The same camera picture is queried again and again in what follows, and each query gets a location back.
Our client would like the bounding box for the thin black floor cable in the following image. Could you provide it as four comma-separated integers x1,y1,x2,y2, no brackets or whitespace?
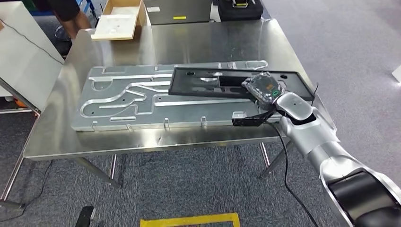
0,159,54,223

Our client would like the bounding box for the yellow floor tape square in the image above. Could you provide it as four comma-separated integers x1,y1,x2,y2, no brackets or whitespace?
140,212,241,227

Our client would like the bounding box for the stainless steel workbench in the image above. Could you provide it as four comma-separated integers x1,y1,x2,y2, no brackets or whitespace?
22,18,338,189

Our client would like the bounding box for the grey metal case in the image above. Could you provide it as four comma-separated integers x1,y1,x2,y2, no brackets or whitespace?
143,0,213,26

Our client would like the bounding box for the steel side table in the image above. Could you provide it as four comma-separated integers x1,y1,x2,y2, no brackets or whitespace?
0,77,41,210

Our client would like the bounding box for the black round bin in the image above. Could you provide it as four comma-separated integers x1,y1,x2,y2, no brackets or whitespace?
54,25,73,56

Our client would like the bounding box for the thin black panel cable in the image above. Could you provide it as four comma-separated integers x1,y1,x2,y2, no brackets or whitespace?
0,18,65,65

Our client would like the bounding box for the shallow wooden box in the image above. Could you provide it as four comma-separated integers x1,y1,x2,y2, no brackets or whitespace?
91,0,148,41

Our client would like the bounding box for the person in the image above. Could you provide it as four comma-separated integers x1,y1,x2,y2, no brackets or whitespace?
33,0,92,40

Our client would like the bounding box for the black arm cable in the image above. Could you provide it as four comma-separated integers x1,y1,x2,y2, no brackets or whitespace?
266,120,315,227

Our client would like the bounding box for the black bag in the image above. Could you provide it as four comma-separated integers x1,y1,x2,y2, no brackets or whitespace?
217,0,264,22

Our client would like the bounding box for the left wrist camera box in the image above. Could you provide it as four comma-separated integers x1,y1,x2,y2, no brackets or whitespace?
74,206,104,227

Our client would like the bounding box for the black plastic plate frame part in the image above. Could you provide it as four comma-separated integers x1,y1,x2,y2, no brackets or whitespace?
168,66,315,102

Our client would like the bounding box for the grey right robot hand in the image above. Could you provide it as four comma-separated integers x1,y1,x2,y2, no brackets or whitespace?
241,71,286,111

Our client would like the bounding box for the white panel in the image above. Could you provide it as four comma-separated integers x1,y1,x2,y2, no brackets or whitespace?
0,1,65,112

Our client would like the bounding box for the embossed metal plate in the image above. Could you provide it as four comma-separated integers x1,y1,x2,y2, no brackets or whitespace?
71,60,283,132

